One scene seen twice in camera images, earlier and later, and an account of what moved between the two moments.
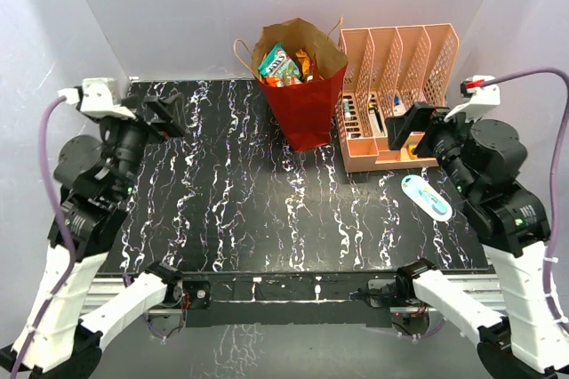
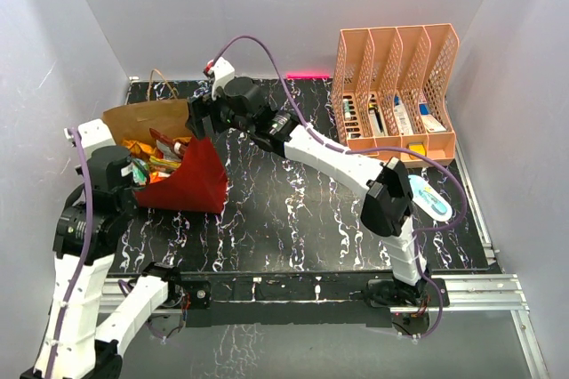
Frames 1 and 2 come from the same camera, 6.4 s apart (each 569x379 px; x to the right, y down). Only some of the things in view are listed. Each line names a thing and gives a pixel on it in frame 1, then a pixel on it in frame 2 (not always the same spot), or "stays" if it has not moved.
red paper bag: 308,108 → 186,171
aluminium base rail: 321,291 stays
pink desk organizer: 388,69 stays
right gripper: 417,117 → 202,108
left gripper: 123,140 → 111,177
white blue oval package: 428,197 stays
